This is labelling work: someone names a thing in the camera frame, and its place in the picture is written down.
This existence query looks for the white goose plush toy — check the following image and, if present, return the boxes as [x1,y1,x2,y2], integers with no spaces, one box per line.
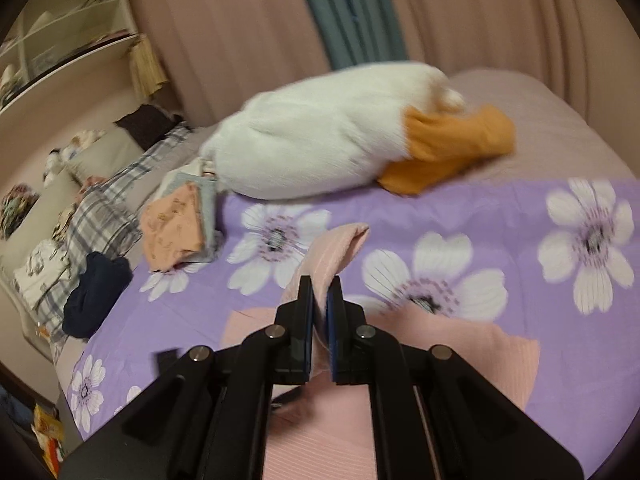
[200,60,517,200]

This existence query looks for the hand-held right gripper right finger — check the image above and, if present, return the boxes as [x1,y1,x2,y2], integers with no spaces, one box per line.
[326,275,585,480]

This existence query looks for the teal curtain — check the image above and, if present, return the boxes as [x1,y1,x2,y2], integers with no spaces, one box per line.
[290,0,408,68]

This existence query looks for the dark brown cloth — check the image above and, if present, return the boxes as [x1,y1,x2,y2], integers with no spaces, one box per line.
[115,104,183,151]

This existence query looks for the white printed cloth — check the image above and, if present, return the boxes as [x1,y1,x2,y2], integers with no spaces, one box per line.
[14,240,71,308]

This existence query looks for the pink striped garment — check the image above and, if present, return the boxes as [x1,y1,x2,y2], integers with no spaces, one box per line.
[222,222,541,480]

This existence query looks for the purple floral blanket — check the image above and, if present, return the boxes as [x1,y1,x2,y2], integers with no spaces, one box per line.
[67,177,640,480]

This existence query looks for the white wall shelf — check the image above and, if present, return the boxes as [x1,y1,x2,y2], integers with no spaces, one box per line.
[0,0,138,111]

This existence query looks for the navy cloth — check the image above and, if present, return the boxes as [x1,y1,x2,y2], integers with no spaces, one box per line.
[62,251,133,339]

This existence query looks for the pink curtain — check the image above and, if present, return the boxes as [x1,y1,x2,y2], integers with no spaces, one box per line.
[122,0,640,131]

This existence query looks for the beige woven tassel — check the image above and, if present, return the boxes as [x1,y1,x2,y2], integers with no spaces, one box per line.
[129,35,169,99]

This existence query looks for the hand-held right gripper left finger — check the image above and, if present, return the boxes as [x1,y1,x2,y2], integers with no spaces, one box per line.
[59,276,316,480]

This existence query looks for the grey folded cloth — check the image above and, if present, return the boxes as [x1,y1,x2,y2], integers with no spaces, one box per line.
[165,159,226,263]

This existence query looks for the peach printed folded cloth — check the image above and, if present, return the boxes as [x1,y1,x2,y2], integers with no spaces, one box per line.
[140,182,207,273]

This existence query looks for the pink bed sheet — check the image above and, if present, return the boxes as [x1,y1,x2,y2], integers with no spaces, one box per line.
[447,67,640,186]

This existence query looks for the colourful snack packets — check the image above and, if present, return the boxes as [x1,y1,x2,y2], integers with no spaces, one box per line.
[30,402,66,478]

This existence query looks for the grey plaid cloth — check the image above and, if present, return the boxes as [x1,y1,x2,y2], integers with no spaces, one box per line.
[37,125,193,346]

